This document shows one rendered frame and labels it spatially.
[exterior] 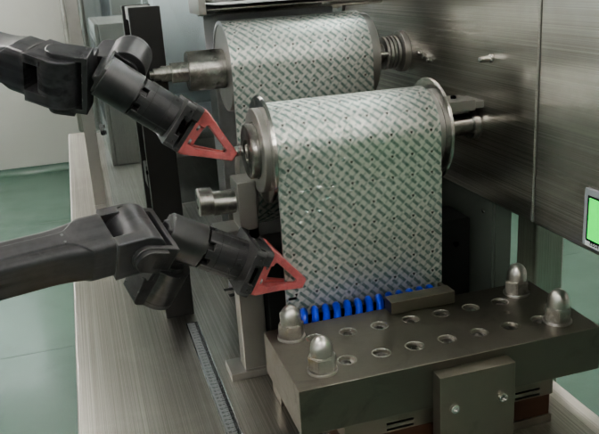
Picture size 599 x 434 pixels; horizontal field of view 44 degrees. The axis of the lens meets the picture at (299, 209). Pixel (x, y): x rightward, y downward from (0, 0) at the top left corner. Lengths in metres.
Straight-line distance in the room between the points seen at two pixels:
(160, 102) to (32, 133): 5.61
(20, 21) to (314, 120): 5.59
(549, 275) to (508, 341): 0.44
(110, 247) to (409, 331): 0.39
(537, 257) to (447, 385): 0.50
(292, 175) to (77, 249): 0.29
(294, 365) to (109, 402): 0.34
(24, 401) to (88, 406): 1.93
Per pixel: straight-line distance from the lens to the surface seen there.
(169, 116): 0.99
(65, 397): 3.04
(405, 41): 1.31
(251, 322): 1.12
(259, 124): 0.97
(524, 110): 1.02
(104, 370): 1.24
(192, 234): 0.94
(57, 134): 6.58
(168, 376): 1.19
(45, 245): 0.87
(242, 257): 0.96
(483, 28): 1.10
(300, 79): 1.21
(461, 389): 0.92
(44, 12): 6.47
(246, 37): 1.20
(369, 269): 1.05
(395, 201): 1.03
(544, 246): 1.36
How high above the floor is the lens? 1.48
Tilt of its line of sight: 18 degrees down
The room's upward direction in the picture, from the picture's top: 4 degrees counter-clockwise
